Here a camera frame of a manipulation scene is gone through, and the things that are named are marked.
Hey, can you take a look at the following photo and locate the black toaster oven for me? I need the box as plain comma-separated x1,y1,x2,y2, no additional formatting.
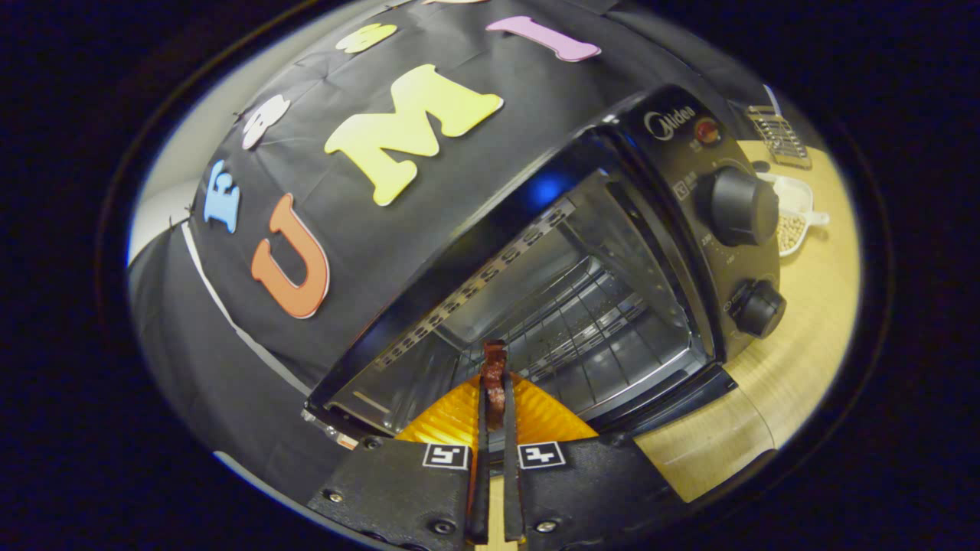
301,84,789,452

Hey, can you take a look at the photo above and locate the reddish brown meat slice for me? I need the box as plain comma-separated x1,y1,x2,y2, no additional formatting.
480,340,508,429

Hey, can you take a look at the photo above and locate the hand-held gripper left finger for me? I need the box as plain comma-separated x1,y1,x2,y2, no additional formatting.
306,373,491,551

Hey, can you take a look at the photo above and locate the wire mesh utensil holder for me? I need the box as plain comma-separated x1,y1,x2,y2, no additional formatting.
746,105,812,169

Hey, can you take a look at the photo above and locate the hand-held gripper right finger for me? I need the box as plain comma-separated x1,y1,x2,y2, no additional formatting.
501,372,686,548

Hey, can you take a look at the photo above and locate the white divided condiment dish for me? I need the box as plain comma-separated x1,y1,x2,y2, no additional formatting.
754,172,830,257

